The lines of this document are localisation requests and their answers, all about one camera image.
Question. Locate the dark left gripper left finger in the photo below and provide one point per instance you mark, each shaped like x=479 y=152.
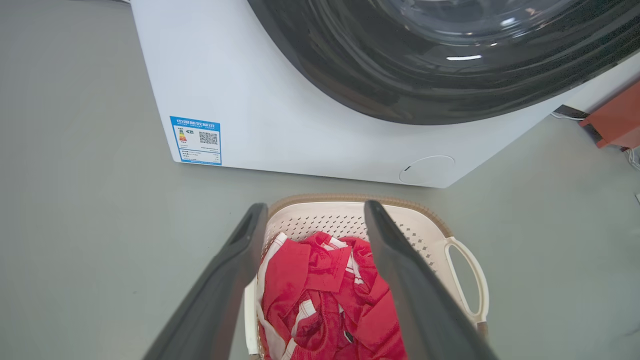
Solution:
x=220 y=300

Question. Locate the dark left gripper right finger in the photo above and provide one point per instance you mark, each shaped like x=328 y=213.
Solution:
x=425 y=310

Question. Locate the cream perforated laundry basket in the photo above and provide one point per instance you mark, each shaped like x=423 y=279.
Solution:
x=325 y=215

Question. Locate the red and white garment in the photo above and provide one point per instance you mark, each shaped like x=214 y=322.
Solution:
x=320 y=270

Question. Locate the round white filter cover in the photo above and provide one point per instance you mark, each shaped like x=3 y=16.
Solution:
x=427 y=170

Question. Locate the blue energy label sticker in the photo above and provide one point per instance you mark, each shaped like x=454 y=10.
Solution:
x=196 y=141

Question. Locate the white front-load washing machine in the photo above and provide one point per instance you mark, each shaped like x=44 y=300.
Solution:
x=300 y=125

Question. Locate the round black glass washer door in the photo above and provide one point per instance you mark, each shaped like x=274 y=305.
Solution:
x=400 y=90

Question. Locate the orange red box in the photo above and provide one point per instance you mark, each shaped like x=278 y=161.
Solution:
x=620 y=120

